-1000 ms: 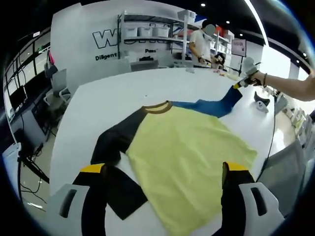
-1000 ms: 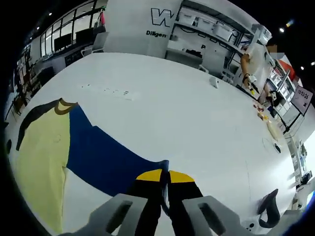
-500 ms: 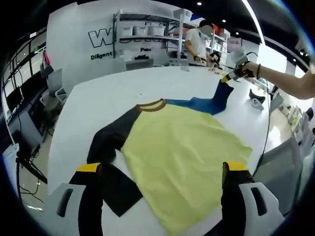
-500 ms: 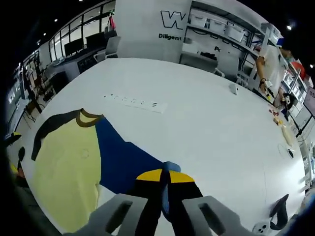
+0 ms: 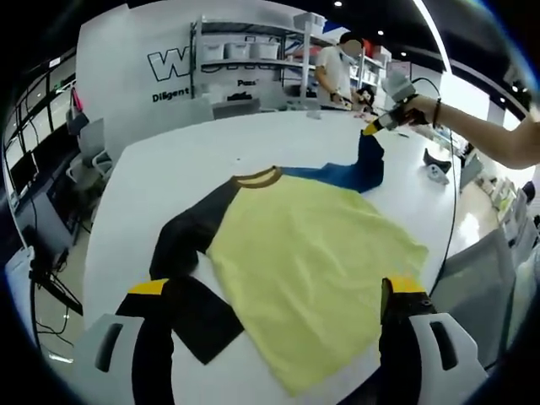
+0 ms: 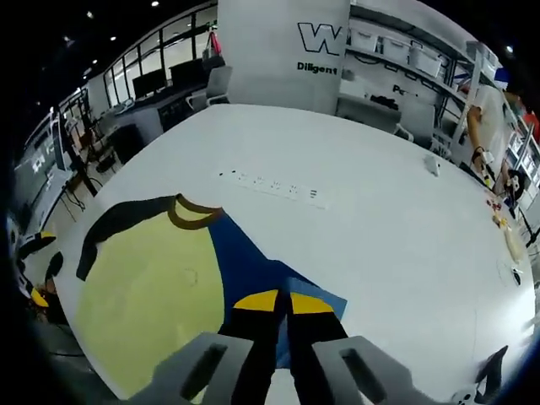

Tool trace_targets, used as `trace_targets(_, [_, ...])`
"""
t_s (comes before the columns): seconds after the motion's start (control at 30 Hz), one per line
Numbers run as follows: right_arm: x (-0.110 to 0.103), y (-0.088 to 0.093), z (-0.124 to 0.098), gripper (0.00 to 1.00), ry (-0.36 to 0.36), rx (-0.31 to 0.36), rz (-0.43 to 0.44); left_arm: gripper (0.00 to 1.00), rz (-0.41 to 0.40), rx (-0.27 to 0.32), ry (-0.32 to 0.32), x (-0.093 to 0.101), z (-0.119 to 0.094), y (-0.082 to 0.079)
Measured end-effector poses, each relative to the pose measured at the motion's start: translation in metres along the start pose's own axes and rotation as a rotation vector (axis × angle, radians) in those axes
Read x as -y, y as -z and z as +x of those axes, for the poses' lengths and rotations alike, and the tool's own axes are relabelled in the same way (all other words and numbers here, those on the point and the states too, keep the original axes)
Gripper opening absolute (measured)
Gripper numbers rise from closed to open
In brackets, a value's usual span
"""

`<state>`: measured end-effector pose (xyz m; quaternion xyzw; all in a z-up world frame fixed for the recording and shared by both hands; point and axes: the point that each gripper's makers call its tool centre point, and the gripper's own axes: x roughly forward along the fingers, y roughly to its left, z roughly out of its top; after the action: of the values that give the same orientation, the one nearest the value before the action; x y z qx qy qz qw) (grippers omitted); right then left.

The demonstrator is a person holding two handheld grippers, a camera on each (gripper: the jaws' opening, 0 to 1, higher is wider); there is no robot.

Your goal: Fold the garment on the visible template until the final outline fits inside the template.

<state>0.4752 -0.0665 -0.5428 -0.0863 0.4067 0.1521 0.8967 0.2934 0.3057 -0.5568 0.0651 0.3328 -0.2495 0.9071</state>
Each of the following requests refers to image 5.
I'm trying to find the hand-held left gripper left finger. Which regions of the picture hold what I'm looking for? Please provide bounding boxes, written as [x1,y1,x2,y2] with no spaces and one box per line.
[71,278,176,405]

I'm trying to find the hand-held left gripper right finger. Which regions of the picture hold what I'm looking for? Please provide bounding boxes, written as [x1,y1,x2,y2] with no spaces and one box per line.
[378,276,490,405]

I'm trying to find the yellow black blue garment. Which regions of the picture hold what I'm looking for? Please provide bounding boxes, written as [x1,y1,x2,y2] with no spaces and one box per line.
[149,130,430,398]

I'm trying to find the person's right hand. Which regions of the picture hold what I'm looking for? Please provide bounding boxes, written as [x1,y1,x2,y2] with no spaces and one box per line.
[400,96,438,127]

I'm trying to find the pink sign board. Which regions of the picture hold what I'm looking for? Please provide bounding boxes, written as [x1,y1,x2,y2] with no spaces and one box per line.
[387,62,413,85]

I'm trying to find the white ceiling light strip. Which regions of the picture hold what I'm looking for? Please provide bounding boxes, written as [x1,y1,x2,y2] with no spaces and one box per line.
[411,0,453,73]

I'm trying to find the white headset device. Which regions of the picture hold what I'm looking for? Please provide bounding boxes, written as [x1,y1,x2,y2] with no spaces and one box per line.
[423,148,451,186]

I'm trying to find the grey mesh chair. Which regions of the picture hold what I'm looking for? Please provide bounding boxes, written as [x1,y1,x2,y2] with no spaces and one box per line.
[429,229,520,370]

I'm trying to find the metal shelf rack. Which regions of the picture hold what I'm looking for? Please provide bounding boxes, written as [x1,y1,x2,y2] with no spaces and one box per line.
[189,12,328,111]

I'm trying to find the black monitor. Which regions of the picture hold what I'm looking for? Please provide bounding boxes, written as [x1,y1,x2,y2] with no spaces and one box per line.
[8,150,39,195]

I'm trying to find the white office chair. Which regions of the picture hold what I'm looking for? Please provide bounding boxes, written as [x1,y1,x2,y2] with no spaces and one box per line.
[67,117,114,182]

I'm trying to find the white lettered partition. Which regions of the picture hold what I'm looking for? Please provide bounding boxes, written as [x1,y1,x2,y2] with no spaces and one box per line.
[75,8,316,159]

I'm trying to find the black floor cables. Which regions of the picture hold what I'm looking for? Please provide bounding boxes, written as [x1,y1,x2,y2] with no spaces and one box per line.
[29,269,85,338]

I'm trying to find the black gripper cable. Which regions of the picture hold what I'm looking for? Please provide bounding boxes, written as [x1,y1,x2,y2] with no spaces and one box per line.
[411,77,462,296]

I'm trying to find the grey bag pink strap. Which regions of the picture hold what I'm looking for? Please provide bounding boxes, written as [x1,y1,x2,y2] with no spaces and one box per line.
[67,88,90,135]

